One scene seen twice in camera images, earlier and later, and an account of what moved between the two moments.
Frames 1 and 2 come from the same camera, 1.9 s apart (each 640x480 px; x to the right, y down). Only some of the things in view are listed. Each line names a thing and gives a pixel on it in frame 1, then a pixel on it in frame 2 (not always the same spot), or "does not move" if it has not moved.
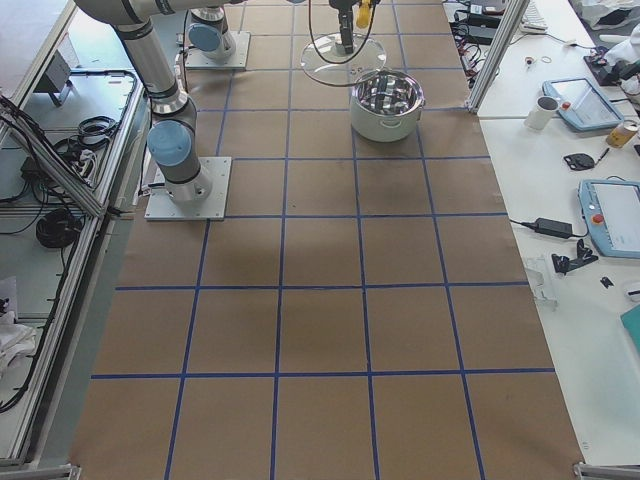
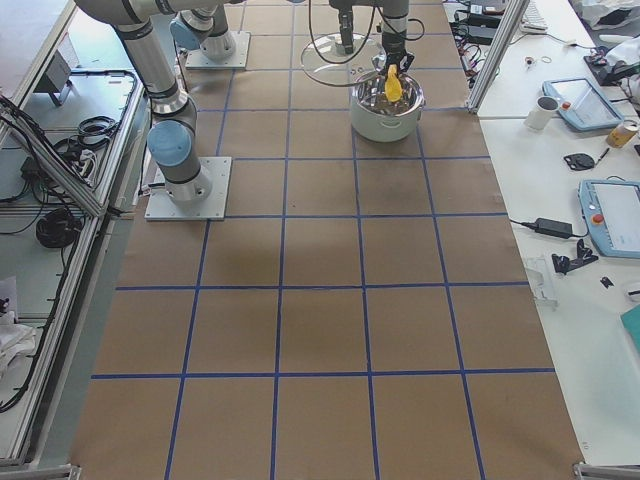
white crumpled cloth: x=17 y=342 does not move
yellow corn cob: x=363 y=14 to x=393 y=86
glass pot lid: x=341 y=59 does not move
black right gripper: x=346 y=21 does not move
